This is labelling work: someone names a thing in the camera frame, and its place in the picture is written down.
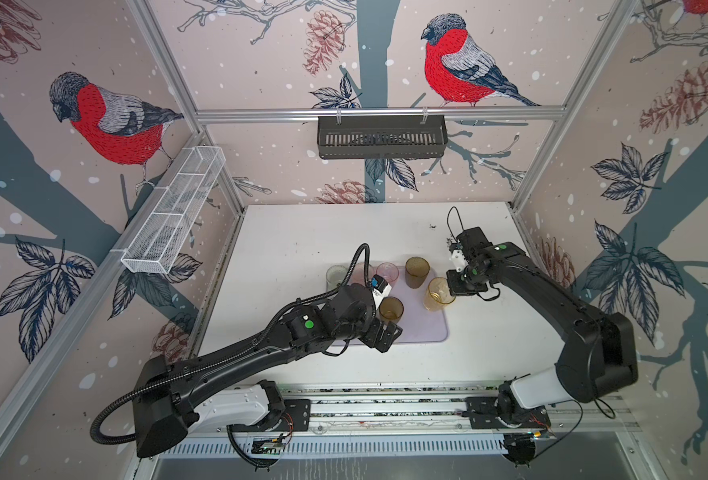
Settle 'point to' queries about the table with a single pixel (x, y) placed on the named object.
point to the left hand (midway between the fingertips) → (389, 325)
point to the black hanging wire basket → (383, 139)
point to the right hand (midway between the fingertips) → (449, 291)
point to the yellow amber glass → (438, 294)
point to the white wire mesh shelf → (155, 246)
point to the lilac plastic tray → (346, 341)
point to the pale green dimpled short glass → (334, 276)
